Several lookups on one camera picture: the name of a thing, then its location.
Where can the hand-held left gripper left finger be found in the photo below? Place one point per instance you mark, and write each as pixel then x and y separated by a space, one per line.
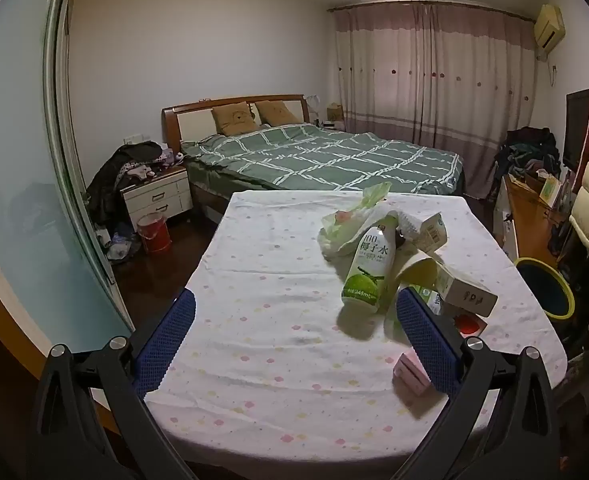
pixel 167 340

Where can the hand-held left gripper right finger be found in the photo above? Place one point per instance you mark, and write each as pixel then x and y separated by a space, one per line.
pixel 424 340

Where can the small pink box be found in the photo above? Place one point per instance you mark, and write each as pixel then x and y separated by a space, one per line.
pixel 409 371

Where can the small red packet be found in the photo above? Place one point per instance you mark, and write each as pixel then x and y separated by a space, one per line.
pixel 469 323

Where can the beige rectangular carton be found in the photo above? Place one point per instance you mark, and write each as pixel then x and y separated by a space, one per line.
pixel 467 292

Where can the coconut water bottle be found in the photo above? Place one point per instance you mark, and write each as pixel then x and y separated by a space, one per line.
pixel 369 270

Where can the crushed white milk carton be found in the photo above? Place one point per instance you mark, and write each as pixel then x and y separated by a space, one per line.
pixel 432 232

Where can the yellow rimmed blue trash bin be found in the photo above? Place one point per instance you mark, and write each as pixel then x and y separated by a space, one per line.
pixel 544 290

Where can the pale green plastic bag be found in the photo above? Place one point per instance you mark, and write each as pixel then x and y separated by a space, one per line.
pixel 339 232

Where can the plastic bags on floor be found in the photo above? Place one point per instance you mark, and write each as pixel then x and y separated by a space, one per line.
pixel 119 247

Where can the red bucket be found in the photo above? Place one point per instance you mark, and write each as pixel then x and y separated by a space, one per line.
pixel 153 234

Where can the white nightstand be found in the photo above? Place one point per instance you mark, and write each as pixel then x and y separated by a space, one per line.
pixel 157 197

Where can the wooden desk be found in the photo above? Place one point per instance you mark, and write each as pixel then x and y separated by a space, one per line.
pixel 529 220

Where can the clothes pile on nightstand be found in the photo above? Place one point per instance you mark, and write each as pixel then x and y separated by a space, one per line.
pixel 124 165

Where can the green book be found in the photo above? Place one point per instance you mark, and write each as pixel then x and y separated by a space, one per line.
pixel 550 191

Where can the green checked quilt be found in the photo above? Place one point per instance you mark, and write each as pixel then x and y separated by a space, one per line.
pixel 324 155

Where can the glass sliding wardrobe door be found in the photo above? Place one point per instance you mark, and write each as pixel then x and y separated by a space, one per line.
pixel 19 185

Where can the dark clothes pile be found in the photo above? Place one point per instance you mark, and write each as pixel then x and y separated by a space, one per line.
pixel 529 152

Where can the wooden bed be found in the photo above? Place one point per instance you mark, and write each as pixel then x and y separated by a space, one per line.
pixel 194 115

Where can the brown pillow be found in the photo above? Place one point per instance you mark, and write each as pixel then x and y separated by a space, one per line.
pixel 232 119
pixel 277 112

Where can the small cardboard box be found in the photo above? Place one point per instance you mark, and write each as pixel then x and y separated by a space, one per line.
pixel 335 112

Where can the black television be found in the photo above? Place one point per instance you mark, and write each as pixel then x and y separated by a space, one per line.
pixel 576 130

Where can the pink beige curtain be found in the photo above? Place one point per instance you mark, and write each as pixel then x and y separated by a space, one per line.
pixel 424 75

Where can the wall socket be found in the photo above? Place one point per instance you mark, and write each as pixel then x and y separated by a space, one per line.
pixel 135 138

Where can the wall air conditioner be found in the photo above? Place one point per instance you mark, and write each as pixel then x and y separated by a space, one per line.
pixel 549 27

